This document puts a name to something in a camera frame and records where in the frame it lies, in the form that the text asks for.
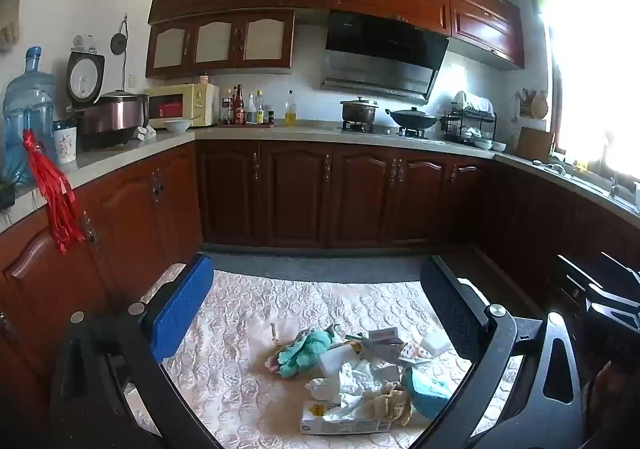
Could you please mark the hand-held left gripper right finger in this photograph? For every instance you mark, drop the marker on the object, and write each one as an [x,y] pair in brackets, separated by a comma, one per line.
[450,314]

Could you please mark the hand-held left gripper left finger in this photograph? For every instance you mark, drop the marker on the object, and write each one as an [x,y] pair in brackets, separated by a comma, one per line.
[182,306]

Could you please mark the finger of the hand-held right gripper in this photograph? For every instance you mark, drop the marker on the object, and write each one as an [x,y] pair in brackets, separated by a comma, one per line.
[617,291]
[570,279]

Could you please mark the white foam block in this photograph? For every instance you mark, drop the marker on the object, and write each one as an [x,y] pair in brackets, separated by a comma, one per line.
[436,344]
[335,360]

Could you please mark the printed paper packet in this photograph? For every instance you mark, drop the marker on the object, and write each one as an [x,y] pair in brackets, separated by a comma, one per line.
[415,354]

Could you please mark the paper leaflets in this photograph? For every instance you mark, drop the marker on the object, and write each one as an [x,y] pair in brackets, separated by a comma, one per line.
[380,341]

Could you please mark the teal plastic packet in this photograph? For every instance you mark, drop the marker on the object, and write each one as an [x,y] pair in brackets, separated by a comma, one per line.
[427,394]

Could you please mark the large white tissue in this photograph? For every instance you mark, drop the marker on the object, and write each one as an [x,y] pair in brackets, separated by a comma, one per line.
[365,376]

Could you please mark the brown paper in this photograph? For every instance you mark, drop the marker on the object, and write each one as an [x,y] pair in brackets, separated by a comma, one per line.
[392,406]

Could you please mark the teal cloth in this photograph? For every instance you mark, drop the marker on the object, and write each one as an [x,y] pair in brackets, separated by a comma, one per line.
[305,351]

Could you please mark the small white tissue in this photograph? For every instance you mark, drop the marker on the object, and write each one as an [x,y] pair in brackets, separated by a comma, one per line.
[322,389]

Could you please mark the white and yellow carton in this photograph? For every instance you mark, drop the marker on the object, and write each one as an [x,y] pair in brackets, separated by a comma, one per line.
[340,424]

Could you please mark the person's right hand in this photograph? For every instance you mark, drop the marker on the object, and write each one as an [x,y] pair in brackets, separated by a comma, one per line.
[602,391]

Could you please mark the quilted beige table cover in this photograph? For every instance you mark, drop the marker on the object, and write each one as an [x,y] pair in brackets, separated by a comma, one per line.
[240,379]

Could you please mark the small brown stick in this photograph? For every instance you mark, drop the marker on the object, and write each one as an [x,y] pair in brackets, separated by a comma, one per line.
[274,334]

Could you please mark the sink faucet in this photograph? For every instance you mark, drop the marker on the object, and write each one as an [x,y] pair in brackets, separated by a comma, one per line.
[614,181]

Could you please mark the wooden cutting board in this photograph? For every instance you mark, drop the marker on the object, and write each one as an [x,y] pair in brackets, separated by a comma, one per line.
[535,144]

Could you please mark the lower wooden kitchen cabinets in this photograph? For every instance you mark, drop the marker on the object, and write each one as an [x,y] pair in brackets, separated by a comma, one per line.
[310,194]

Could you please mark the red tassel ornament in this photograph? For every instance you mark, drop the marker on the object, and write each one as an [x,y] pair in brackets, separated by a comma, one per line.
[52,189]

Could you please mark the white rag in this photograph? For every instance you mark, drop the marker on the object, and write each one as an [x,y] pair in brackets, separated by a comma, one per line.
[146,132]

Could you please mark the white ceramic bowl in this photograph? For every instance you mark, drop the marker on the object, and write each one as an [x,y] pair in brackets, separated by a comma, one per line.
[178,125]

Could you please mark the black dish rack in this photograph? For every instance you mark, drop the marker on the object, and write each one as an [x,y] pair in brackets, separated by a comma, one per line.
[470,119]

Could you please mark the red bottle tray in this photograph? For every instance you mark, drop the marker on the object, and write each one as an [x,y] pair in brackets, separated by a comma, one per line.
[250,125]

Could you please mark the gas stove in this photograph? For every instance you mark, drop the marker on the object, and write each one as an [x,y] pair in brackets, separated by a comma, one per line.
[385,130]

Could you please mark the white floral cup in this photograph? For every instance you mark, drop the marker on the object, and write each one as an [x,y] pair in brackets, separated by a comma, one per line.
[65,146]

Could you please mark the black wok with lid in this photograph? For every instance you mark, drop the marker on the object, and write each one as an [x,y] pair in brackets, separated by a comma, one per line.
[412,118]

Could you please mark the brown electric pressure cooker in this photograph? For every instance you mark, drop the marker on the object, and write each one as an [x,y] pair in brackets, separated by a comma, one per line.
[112,119]

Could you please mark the cream microwave oven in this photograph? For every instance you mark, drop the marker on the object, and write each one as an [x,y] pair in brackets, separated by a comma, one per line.
[180,104]

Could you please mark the clear glass bottle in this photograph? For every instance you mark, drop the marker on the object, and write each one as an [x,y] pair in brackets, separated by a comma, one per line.
[251,111]

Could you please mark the red sauce bottle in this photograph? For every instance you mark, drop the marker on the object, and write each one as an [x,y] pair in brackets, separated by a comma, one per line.
[238,106]

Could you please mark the potted green plant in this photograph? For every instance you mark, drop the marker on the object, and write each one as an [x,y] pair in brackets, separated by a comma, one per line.
[7,189]

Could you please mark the kitchen window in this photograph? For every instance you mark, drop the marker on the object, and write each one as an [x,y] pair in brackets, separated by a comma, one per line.
[590,69]

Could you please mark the yellow-capped bottle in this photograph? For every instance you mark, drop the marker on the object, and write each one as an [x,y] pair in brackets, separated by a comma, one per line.
[260,109]

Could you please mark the dark cooking pot with lid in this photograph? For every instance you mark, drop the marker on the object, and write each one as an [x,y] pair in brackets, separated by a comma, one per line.
[359,113]

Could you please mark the yellow cooking oil bottle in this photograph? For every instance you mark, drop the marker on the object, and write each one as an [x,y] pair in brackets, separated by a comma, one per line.
[290,114]

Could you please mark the blue water jug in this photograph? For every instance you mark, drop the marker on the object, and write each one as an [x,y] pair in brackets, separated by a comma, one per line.
[27,104]

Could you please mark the frosted glass door cabinet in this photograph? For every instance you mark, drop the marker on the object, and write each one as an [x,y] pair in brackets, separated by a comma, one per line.
[220,44]

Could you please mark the hanging round black skimmer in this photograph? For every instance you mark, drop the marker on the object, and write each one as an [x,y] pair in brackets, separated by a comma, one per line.
[119,43]

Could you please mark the black range hood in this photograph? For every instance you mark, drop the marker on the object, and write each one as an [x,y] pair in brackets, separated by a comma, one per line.
[380,49]

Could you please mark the wall utensil holder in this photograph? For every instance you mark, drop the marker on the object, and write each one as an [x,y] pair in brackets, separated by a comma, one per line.
[534,104]

